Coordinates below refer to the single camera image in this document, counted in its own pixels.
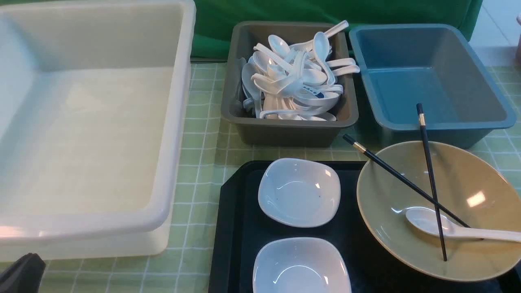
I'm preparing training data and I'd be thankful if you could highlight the black serving tray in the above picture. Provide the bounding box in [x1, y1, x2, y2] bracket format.
[208, 161, 520, 293]

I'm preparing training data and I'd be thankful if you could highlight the white soup spoon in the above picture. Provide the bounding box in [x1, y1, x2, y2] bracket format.
[405, 207, 521, 243]

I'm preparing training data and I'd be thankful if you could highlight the white spoon top sticking out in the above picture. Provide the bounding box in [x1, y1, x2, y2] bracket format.
[289, 20, 349, 51]

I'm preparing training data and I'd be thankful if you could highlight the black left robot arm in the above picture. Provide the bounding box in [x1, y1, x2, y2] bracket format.
[0, 253, 46, 293]

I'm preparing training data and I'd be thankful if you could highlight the grey plastic bin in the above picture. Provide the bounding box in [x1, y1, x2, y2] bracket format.
[221, 21, 359, 148]

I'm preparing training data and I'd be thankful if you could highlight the white spoon right edge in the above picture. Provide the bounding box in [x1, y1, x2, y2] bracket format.
[332, 65, 360, 77]

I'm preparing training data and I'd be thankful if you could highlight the white spoon left side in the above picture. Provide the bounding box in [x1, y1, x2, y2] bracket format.
[241, 63, 262, 118]

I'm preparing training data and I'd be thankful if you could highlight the beige noodle bowl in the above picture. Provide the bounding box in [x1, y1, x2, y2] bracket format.
[357, 142, 521, 282]

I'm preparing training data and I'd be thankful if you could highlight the white spoon upright centre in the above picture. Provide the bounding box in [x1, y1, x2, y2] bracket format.
[312, 31, 336, 86]

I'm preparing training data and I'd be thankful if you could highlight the green backdrop cloth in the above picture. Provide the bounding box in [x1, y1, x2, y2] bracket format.
[191, 0, 482, 59]

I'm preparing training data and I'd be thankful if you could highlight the blue plastic bin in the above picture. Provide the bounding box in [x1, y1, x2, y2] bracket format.
[349, 24, 517, 149]

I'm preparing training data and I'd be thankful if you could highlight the white square dish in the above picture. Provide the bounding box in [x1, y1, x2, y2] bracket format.
[258, 158, 341, 228]
[252, 237, 352, 293]

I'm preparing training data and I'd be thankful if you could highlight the large white plastic tub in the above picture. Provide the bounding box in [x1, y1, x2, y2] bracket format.
[0, 0, 197, 262]

